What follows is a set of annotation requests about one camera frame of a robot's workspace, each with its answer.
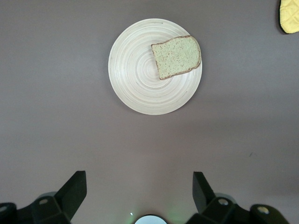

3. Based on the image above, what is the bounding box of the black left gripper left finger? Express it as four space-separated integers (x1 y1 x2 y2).
0 170 87 224

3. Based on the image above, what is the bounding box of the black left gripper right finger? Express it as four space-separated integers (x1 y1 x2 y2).
186 172 290 224

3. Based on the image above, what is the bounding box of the round light wooden plate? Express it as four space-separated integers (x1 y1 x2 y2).
108 18 203 115

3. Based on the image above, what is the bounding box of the brown bread slice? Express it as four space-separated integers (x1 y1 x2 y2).
150 35 202 81

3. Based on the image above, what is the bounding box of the brown table cover sheet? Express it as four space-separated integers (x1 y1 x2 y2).
0 0 299 224

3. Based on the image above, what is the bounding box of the yellow quilted oven mitt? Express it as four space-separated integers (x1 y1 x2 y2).
278 0 299 35

